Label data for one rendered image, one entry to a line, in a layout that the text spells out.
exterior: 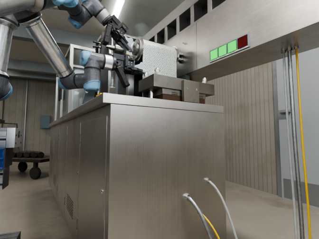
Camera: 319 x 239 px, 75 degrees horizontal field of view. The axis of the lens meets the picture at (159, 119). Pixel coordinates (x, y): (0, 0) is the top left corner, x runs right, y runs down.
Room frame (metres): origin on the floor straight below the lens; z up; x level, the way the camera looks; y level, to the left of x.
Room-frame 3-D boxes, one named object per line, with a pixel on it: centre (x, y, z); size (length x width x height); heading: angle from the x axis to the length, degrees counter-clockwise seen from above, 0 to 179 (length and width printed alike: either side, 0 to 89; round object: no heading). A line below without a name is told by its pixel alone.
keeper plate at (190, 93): (1.06, -0.16, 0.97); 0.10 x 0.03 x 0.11; 122
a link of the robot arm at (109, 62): (1.04, 0.27, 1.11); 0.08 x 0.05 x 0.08; 32
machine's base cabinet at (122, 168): (2.02, 0.59, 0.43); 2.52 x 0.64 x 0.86; 32
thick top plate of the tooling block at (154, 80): (1.13, -0.10, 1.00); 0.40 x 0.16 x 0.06; 122
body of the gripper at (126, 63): (1.08, 0.20, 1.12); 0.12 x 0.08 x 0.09; 122
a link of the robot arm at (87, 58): (1.00, 0.33, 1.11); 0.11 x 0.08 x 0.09; 122
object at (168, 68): (1.21, 0.00, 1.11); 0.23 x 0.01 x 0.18; 122
